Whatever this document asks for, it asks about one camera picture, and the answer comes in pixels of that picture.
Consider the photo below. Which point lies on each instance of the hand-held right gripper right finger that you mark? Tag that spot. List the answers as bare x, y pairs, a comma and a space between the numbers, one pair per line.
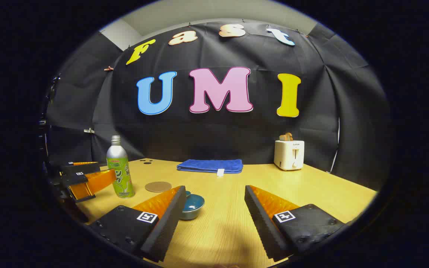
261, 223

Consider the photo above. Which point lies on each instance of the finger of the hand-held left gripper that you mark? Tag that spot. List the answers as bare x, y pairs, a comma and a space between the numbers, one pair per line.
95, 184
82, 169

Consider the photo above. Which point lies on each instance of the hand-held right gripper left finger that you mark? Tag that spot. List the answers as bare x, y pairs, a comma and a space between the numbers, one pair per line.
166, 227

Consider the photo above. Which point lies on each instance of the silver green water bottle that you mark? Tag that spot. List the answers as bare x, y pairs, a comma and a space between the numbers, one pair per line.
119, 175

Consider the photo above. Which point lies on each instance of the blue teacup lid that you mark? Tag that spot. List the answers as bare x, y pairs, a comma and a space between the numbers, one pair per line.
195, 202

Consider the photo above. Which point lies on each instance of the round brown coaster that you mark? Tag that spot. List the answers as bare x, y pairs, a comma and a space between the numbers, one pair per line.
158, 186

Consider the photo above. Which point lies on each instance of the small white clip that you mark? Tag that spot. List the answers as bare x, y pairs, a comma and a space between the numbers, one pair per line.
89, 130

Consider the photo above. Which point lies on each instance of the white toaster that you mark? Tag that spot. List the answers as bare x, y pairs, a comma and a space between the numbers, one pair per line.
287, 156

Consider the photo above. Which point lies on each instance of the folded blue towel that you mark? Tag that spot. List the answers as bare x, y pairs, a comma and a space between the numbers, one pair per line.
210, 165

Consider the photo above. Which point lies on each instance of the bread slice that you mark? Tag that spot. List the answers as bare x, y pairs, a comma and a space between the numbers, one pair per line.
286, 137

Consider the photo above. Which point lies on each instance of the black backdrop cloth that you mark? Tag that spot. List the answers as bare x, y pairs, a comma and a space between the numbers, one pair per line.
214, 134

